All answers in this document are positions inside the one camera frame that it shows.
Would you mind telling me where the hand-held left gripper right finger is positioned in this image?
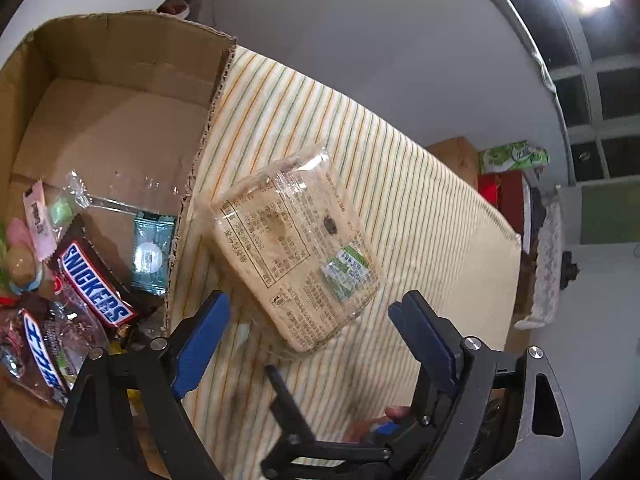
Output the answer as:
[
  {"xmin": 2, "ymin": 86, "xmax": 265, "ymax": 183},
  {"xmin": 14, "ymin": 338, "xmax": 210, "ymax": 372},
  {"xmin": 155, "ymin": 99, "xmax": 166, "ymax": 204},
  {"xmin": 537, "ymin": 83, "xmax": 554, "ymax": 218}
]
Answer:
[{"xmin": 387, "ymin": 290, "xmax": 576, "ymax": 480}]

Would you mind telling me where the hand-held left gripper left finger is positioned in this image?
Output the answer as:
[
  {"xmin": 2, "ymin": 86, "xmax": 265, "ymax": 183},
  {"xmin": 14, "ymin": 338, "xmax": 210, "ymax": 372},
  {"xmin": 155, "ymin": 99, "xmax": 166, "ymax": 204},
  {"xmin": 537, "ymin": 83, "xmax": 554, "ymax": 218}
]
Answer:
[{"xmin": 52, "ymin": 290, "xmax": 232, "ymax": 480}]

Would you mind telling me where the teal packet with white circle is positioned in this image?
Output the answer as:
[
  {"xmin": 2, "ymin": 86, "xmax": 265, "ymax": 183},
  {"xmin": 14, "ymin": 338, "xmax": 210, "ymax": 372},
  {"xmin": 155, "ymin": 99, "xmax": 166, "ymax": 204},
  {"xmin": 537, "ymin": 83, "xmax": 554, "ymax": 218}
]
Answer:
[{"xmin": 131, "ymin": 212, "xmax": 176, "ymax": 297}]

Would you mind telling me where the brown chocolate bar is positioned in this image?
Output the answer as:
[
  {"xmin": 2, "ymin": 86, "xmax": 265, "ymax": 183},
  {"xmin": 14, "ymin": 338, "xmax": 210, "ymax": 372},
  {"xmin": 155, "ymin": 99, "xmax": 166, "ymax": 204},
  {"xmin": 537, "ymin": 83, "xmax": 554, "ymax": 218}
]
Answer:
[{"xmin": 47, "ymin": 220, "xmax": 146, "ymax": 346}]

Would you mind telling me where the clear packaged bread loaf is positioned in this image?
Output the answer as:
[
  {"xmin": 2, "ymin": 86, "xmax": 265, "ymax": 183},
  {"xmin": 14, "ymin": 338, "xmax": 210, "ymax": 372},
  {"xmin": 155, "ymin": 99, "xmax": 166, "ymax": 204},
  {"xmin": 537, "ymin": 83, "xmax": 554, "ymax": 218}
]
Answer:
[{"xmin": 207, "ymin": 147, "xmax": 383, "ymax": 356}]

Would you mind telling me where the red clear snack bag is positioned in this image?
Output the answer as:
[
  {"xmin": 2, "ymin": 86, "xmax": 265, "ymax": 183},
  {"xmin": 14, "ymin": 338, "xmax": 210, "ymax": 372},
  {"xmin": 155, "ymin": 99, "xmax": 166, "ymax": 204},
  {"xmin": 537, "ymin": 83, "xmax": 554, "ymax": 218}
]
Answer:
[{"xmin": 0, "ymin": 295, "xmax": 108, "ymax": 408}]

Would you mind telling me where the green candy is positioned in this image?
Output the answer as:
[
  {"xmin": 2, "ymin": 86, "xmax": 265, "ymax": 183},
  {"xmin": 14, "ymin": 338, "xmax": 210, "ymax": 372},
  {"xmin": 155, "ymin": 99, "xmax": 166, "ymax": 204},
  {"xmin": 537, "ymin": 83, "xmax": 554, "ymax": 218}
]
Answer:
[{"xmin": 45, "ymin": 170, "xmax": 138, "ymax": 238}]

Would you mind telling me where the colourful candy packet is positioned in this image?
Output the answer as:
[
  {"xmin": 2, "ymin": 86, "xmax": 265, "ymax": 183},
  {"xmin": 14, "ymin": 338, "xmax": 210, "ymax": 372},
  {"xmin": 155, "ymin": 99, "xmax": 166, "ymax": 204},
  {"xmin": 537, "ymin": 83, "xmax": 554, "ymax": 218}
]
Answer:
[{"xmin": 0, "ymin": 217, "xmax": 56, "ymax": 306}]

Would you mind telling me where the pink candy packet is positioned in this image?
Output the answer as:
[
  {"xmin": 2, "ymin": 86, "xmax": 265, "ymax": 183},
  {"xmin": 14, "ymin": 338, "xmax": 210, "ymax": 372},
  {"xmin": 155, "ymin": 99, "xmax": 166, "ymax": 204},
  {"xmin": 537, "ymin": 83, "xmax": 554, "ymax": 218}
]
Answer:
[{"xmin": 22, "ymin": 180, "xmax": 58, "ymax": 261}]

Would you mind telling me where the brown cardboard box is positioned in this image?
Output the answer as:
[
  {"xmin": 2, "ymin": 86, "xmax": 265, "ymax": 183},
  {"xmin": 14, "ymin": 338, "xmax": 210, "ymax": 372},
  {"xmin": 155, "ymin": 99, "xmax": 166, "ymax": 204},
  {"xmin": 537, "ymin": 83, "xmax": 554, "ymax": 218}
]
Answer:
[{"xmin": 0, "ymin": 10, "xmax": 237, "ymax": 461}]

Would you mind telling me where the person's right hand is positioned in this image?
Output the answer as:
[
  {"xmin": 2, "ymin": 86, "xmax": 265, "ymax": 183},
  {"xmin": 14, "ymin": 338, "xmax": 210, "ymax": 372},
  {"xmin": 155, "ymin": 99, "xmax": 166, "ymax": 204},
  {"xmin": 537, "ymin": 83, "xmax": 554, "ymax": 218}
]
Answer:
[{"xmin": 345, "ymin": 405, "xmax": 416, "ymax": 444}]

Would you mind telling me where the white lace cloth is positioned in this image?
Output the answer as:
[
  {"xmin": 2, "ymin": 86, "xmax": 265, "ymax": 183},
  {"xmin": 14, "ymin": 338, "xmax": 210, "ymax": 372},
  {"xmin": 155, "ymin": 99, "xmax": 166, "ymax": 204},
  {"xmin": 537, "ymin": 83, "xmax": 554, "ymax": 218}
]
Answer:
[{"xmin": 515, "ymin": 195, "xmax": 566, "ymax": 331}]

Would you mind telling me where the striped beige tablecloth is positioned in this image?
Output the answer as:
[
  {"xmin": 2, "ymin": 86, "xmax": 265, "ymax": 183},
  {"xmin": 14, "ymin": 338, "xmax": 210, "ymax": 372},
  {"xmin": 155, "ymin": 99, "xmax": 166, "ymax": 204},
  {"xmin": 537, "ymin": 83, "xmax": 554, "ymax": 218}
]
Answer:
[{"xmin": 167, "ymin": 45, "xmax": 523, "ymax": 480}]

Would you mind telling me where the red box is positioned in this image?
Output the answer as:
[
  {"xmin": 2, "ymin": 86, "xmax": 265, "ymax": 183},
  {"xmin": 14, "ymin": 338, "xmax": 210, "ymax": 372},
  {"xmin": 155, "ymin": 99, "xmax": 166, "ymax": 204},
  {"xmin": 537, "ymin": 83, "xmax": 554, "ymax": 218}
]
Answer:
[{"xmin": 477, "ymin": 170, "xmax": 531, "ymax": 241}]

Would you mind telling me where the brown wooden furniture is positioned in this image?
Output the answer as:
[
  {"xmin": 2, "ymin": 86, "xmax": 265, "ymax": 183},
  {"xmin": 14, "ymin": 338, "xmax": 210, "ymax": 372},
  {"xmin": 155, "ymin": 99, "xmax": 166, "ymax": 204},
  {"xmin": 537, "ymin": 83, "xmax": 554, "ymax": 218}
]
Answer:
[{"xmin": 425, "ymin": 136, "xmax": 483, "ymax": 186}]

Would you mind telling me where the green patterned bag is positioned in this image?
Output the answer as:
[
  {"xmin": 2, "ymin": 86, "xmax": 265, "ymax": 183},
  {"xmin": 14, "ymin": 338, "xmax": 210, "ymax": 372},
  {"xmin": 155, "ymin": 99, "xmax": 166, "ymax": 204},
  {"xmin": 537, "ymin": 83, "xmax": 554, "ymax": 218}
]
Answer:
[{"xmin": 479, "ymin": 142, "xmax": 550, "ymax": 173}]

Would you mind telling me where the green yellow hanging cloth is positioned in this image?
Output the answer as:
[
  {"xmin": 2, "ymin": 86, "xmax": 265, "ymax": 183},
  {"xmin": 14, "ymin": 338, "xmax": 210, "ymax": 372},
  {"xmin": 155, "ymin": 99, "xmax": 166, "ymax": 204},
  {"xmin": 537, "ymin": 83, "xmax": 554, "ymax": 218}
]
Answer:
[{"xmin": 575, "ymin": 182, "xmax": 640, "ymax": 246}]

